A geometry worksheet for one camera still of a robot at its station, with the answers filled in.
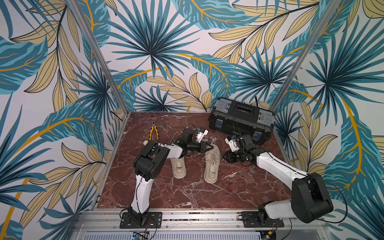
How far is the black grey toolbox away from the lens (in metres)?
0.94

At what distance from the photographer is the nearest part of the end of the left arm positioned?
0.80 metres

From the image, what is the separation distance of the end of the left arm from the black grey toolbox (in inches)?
7.9
